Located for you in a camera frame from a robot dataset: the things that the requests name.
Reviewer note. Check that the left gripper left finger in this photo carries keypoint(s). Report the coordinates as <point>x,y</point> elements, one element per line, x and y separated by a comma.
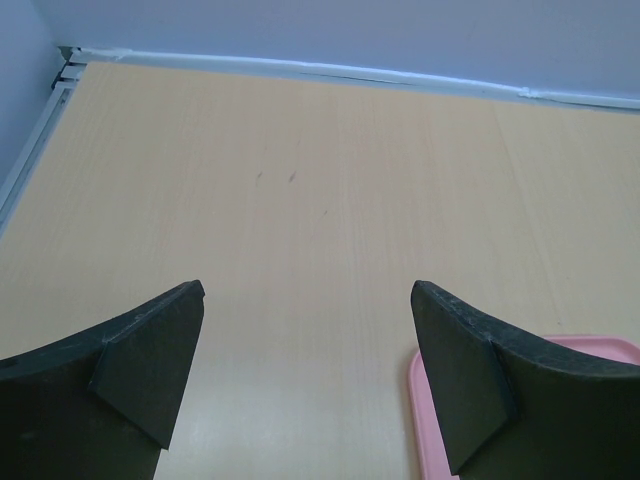
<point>102,403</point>

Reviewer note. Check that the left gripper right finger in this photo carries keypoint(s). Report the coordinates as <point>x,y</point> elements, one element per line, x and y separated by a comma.
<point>513,405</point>

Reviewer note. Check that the pink plastic tray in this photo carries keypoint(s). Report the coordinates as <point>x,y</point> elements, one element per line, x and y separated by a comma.
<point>430,446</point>

